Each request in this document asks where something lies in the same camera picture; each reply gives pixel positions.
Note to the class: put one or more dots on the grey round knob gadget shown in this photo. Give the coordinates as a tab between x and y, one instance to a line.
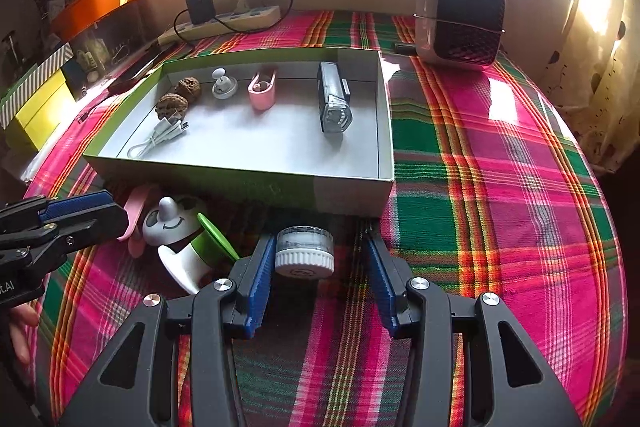
224	86

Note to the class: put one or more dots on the striped box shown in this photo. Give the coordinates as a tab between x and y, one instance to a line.
31	82

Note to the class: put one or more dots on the brown walnut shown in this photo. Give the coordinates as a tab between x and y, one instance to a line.
172	107
189	88

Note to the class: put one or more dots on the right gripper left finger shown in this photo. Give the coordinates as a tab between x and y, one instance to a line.
226	310

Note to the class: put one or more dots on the green grey cardboard box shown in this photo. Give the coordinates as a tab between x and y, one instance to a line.
280	157

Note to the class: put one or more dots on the white portable heater fan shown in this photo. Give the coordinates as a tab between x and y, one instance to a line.
459	33

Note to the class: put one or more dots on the silver rectangular gadget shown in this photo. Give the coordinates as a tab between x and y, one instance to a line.
334	99

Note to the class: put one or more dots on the orange tray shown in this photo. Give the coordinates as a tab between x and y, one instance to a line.
78	16

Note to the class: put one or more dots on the pink carabiner clip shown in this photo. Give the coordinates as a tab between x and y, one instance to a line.
262	89

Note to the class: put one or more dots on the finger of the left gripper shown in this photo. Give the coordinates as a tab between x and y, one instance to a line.
40	251
35	211

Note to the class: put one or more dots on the yellow box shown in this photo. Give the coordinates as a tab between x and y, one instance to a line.
40	116

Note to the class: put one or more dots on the cream patterned curtain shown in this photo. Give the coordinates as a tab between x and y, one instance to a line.
593	79

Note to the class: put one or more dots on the black smartphone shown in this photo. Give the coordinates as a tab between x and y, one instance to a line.
152	55

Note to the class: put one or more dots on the person's left hand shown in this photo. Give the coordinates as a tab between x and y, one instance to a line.
21	318

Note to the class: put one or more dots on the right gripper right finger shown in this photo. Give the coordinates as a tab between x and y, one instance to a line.
414	308

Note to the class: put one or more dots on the white round jar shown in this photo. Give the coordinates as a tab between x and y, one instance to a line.
304	252

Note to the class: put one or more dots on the black charger adapter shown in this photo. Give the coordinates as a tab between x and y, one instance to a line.
201	11

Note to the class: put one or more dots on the white power strip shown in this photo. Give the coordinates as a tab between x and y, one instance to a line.
255	19

